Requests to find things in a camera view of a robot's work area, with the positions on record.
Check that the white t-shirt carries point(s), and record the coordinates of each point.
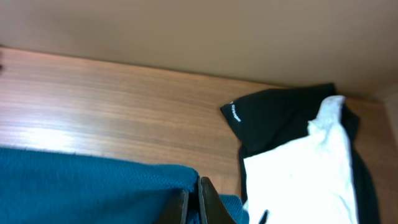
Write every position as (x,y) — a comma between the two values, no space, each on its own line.
(306,180)

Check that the black t-shirt with logo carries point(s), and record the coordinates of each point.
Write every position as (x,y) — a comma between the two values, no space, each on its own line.
(267,119)

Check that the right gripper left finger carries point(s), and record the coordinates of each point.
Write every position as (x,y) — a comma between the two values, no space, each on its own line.
(175,212)

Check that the dark blue polo shirt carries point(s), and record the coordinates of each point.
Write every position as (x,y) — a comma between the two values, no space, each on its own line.
(50,187)

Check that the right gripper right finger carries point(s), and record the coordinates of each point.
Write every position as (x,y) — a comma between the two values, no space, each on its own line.
(212,210)

